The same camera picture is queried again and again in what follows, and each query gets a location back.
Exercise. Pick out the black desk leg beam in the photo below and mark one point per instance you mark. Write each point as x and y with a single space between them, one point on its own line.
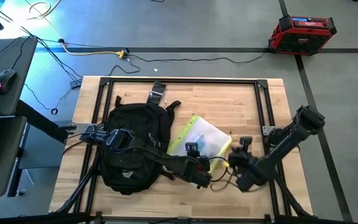
39 119

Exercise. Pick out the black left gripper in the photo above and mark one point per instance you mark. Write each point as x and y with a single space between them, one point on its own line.
201 165

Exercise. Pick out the red black jobsite radio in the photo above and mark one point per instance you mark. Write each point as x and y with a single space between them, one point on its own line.
300 40

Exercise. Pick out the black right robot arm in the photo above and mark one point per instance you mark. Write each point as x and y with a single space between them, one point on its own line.
291 140

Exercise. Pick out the clear yellow-trimmed zip pouch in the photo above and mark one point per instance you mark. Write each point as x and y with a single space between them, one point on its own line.
210 130

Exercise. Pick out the dark grey desk top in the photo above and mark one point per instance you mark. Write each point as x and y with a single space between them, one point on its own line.
17 77
8 149

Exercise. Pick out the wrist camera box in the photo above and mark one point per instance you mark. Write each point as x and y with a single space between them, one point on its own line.
246 143
192 149

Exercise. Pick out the black computer mouse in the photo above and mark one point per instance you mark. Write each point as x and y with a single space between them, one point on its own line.
5 81

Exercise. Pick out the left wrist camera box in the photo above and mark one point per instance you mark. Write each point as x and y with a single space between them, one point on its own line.
192 149

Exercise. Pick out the small white stick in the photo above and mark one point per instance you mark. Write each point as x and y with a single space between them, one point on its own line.
165 99

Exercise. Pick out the grey desk foot plate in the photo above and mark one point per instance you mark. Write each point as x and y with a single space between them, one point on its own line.
42 149

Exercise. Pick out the small grey desk foot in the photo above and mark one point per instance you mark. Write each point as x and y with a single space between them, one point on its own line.
20 192

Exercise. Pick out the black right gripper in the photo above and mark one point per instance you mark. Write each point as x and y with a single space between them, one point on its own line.
241 161

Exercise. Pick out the black metal table frame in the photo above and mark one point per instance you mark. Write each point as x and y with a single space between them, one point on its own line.
182 80

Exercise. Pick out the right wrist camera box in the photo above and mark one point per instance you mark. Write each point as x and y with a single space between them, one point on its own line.
246 143

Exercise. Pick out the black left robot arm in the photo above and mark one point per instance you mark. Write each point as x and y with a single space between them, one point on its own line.
166 161

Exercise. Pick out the black power adapter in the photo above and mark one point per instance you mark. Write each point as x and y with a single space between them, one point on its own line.
75 84

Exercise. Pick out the black fabric backpack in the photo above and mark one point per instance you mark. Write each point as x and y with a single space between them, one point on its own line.
141 115

